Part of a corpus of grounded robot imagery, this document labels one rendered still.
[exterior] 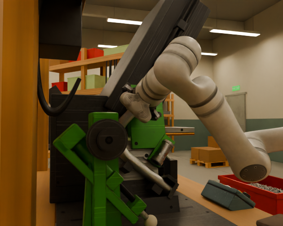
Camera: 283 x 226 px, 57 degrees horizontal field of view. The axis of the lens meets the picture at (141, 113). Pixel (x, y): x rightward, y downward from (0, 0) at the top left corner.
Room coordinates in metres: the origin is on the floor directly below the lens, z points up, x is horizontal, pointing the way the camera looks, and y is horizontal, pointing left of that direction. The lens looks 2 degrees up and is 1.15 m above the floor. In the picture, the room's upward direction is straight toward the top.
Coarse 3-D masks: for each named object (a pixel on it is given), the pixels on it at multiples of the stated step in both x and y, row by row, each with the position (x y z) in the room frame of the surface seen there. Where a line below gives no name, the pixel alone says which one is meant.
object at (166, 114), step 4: (168, 96) 9.83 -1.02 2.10; (172, 96) 9.79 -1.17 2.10; (168, 100) 9.71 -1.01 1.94; (172, 100) 9.75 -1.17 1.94; (168, 104) 10.21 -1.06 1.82; (172, 104) 9.79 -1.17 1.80; (168, 108) 10.21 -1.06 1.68; (172, 108) 9.79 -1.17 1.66; (164, 112) 9.75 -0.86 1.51; (168, 112) 9.79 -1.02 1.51; (172, 112) 9.79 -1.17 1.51; (164, 116) 9.66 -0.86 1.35; (168, 116) 9.71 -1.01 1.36; (172, 116) 9.75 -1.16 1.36; (168, 120) 10.21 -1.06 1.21; (172, 120) 9.79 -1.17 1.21; (168, 124) 10.21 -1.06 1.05; (172, 124) 9.79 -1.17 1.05; (168, 136) 10.21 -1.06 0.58; (172, 136) 9.79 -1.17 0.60; (172, 148) 9.79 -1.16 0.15; (172, 152) 9.79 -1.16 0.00
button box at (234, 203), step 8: (208, 184) 0.88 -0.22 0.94; (216, 184) 0.84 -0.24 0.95; (208, 192) 0.85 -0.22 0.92; (216, 192) 0.82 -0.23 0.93; (224, 192) 0.79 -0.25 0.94; (232, 192) 0.77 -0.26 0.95; (240, 192) 0.76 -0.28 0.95; (216, 200) 0.80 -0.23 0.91; (224, 200) 0.77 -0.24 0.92; (232, 200) 0.75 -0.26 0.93; (240, 200) 0.76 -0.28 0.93; (248, 200) 0.76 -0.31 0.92; (232, 208) 0.75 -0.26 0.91; (240, 208) 0.76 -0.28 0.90; (248, 208) 0.76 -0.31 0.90
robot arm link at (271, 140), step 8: (280, 128) 0.63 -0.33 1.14; (248, 136) 0.64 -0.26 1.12; (256, 136) 0.64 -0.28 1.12; (264, 136) 0.64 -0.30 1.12; (272, 136) 0.63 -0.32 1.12; (280, 136) 0.63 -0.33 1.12; (256, 144) 0.62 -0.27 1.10; (264, 144) 0.65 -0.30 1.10; (272, 144) 0.65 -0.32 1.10; (280, 144) 0.64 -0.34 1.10
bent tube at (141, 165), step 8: (128, 112) 0.78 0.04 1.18; (120, 120) 0.77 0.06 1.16; (128, 120) 0.77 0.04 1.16; (128, 152) 0.75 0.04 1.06; (128, 160) 0.74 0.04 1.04; (136, 160) 0.75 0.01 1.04; (136, 168) 0.75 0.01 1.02; (144, 168) 0.75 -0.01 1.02; (144, 176) 0.75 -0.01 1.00; (152, 176) 0.75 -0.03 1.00; (160, 184) 0.75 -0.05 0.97; (168, 184) 0.76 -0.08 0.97
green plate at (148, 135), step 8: (160, 104) 0.86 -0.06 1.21; (160, 112) 0.85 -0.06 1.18; (136, 120) 0.82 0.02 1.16; (160, 120) 0.84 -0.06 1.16; (128, 128) 0.87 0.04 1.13; (136, 128) 0.81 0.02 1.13; (144, 128) 0.82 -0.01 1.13; (152, 128) 0.82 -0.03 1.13; (160, 128) 0.83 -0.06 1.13; (128, 136) 0.87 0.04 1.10; (136, 136) 0.80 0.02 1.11; (144, 136) 0.81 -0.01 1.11; (152, 136) 0.82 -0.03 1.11; (160, 136) 0.83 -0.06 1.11; (136, 144) 0.79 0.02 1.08; (144, 144) 0.80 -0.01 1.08; (152, 144) 0.81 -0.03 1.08
